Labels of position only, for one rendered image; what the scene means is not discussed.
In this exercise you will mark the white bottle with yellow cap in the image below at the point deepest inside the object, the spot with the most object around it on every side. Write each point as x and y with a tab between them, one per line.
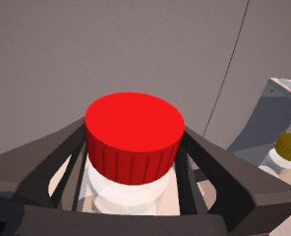
278	160

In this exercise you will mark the white bottle with red cap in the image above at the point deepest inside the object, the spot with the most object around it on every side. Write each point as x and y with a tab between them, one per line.
132	140

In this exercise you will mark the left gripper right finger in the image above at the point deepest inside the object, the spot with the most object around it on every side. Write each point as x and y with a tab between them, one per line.
251	201

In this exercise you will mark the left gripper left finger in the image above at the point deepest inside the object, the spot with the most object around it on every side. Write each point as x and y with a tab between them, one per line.
26	171

